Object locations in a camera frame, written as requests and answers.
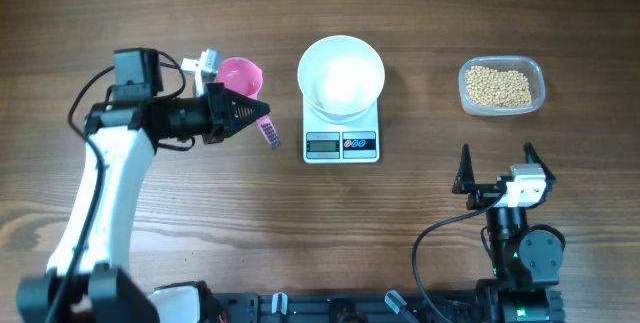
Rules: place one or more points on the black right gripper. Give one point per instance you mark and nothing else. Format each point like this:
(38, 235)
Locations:
(483, 194)

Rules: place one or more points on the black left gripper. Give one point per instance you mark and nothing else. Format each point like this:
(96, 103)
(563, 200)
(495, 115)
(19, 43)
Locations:
(223, 121)

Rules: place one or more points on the pink plastic scoop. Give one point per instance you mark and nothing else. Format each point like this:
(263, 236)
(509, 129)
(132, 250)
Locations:
(244, 77)

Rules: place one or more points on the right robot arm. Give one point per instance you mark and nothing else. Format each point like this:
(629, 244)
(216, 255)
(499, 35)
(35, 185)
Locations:
(526, 258)

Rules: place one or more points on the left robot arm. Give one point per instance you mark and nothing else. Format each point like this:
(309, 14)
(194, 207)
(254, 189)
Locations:
(87, 276)

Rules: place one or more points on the white digital kitchen scale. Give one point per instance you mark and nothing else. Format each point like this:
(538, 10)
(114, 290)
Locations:
(340, 140)

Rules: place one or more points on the white bowl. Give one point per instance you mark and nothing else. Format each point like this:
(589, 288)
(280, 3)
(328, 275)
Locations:
(340, 76)

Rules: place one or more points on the soybeans in container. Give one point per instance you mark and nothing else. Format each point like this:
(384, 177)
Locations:
(489, 87)

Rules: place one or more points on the clear plastic container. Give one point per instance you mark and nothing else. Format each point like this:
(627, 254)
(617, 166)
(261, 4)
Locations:
(523, 64)

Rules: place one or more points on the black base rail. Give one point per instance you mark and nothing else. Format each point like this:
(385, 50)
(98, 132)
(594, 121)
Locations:
(470, 306)

